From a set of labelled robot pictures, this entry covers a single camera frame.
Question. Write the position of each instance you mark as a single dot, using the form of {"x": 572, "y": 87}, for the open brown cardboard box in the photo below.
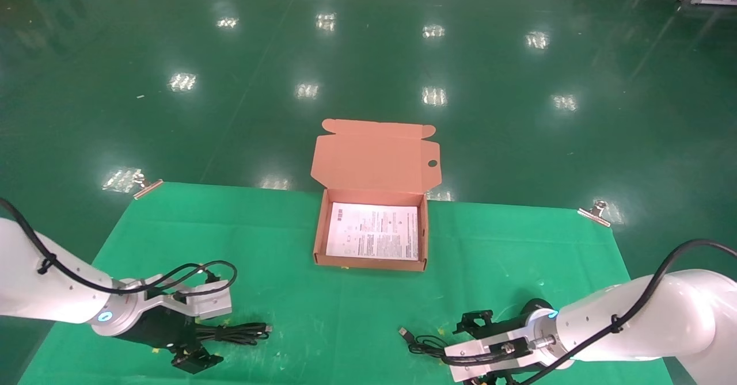
{"x": 374, "y": 160}

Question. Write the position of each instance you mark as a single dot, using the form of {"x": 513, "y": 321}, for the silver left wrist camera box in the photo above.
{"x": 213, "y": 307}

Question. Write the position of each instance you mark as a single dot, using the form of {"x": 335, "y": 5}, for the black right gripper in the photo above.
{"x": 532, "y": 310}

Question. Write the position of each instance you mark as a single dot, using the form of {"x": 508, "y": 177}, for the white printed instruction sheet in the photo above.
{"x": 371, "y": 232}

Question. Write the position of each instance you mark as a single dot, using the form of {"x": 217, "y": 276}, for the metal binder clip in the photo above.
{"x": 147, "y": 188}
{"x": 594, "y": 213}

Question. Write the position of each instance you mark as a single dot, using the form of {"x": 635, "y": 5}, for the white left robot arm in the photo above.
{"x": 46, "y": 293}

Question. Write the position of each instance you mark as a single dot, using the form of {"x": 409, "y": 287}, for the green table cloth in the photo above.
{"x": 322, "y": 304}

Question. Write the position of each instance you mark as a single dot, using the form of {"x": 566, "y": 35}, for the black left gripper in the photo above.
{"x": 158, "y": 330}

